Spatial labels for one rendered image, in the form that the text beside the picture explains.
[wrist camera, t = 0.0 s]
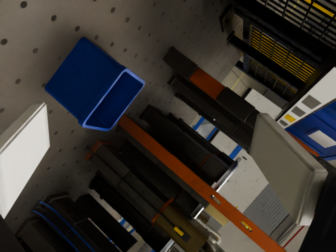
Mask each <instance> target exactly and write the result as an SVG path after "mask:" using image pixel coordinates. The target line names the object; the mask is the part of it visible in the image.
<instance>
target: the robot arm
mask: <svg viewBox="0 0 336 252"><path fill-rule="evenodd" d="M49 147H50V139H49V127H48V116H47V104H45V103H44V102H34V103H33V104H32V105H31V106H30V107H29V108H28V109H27V110H26V111H25V112H24V113H23V114H22V115H21V116H20V117H19V118H18V119H17V120H16V121H15V122H14V123H12V124H11V125H10V126H9V127H8V128H7V129H6V130H5V131H4V132H3V133H2V134H1V135H0V252H25V250H24V249H23V247H22V246H21V244H20V243H19V241H18V240H17V238H16V237H15V235H14V234H13V232H12V231H11V229H10V228H9V226H8V225H7V223H6V222H5V220H4V218H5V217H6V215H7V214H8V212H9V211H10V209H11V207H12V206H13V204H14V203H15V201H16V199H17V198H18V196H19V195H20V193H21V191H22V190H23V188H24V187H25V185H26V183H27V182H28V180H29V179H30V177H31V175H32V174H33V172H34V171H35V169H36V168H37V166H38V164H39V163H40V161H41V160H42V158H43V156H44V155H45V153H46V152H47V150H48V148H49ZM249 154H250V155H251V157H252V158H253V160H254V161H255V163H256V164H257V166H258V167H259V169H260V170H261V172H262V173H263V175H264V176H265V178H266V179H267V181H268V182H269V184H270V185H271V187H272V188H273V190H274V192H275V193H276V195H277V196H278V198H279V199H280V201H281V202H282V204H283V205H284V207H285V208H286V210H287V211H288V213H289V214H290V216H291V217H292V219H293V220H294V222H295V223H296V224H297V225H298V226H309V228H308V231H307V233H306V235H305V237H304V240H303V242H302V244H301V246H300V249H299V251H298V252H336V174H335V173H334V172H333V171H332V170H331V169H330V168H329V167H328V166H326V164H325V163H324V162H323V161H321V160H320V159H319V158H318V157H317V156H316V155H315V154H313V153H311V152H309V151H306V150H305V149H304V148H303V147H302V146H301V145H300V144H299V143H298V142H297V141H296V140H295V139H294V138H293V137H292V136H291V135H290V134H289V133H288V132H287V131H285V130H284V129H283V128H282V127H281V126H280V125H279V124H278V123H277V122H276V121H275V120H274V119H273V118H272V117H271V116H270V115H269V114H268V113H259V114H257V117H256V122H255V127H254V132H253V136H252V141H251V146H250V151H249Z"/></svg>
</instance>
